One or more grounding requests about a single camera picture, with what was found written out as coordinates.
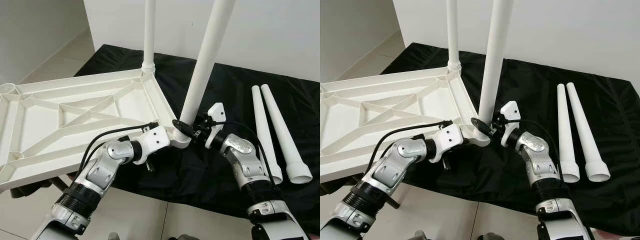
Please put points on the red stool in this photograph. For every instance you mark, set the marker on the red stool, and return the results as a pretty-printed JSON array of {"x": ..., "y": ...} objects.
[{"x": 620, "y": 235}]

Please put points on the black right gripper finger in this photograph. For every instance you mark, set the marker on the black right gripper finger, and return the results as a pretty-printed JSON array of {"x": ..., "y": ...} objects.
[
  {"x": 480, "y": 124},
  {"x": 182, "y": 126}
]

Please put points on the grey robot left leg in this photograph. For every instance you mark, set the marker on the grey robot left leg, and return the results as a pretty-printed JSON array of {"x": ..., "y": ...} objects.
[
  {"x": 114, "y": 236},
  {"x": 424, "y": 235}
]

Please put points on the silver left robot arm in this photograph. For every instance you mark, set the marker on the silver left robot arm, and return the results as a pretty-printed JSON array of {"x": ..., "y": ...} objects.
[
  {"x": 95, "y": 175},
  {"x": 390, "y": 172}
]

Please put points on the white plastic table leg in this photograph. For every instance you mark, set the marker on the white plastic table leg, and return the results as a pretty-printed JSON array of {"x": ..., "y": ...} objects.
[
  {"x": 453, "y": 30},
  {"x": 580, "y": 125},
  {"x": 260, "y": 125},
  {"x": 564, "y": 125},
  {"x": 493, "y": 65},
  {"x": 205, "y": 65},
  {"x": 149, "y": 30},
  {"x": 277, "y": 125}
]

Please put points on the grey robot leg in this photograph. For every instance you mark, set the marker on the grey robot leg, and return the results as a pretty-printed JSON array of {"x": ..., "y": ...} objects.
[
  {"x": 491, "y": 237},
  {"x": 187, "y": 237},
  {"x": 114, "y": 236},
  {"x": 424, "y": 235}
]

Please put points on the grey robot right leg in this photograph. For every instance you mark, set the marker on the grey robot right leg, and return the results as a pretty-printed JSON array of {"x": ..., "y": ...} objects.
[
  {"x": 491, "y": 237},
  {"x": 187, "y": 237}
]

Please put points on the white plastic table top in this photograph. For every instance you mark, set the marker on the white plastic table top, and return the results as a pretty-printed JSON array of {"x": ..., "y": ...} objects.
[
  {"x": 50, "y": 115},
  {"x": 360, "y": 115}
]

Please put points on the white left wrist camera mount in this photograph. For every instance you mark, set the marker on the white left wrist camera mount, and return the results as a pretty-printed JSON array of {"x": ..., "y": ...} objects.
[
  {"x": 155, "y": 142},
  {"x": 447, "y": 140}
]

